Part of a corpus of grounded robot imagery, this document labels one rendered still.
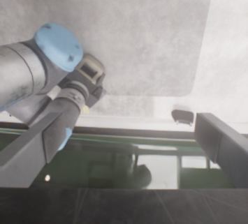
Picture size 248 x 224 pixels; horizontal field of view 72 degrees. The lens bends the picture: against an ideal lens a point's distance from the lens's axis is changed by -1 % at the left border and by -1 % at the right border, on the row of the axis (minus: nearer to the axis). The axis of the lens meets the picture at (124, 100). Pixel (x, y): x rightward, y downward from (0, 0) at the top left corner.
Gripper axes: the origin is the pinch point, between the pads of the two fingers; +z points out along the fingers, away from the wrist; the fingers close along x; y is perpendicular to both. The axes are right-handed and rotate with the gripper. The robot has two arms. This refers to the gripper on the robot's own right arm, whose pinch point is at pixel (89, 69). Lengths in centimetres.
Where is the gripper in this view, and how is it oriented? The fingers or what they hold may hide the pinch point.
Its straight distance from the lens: 61.3
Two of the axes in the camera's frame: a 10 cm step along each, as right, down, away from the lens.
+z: 1.4, -6.2, 7.7
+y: 6.5, -5.3, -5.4
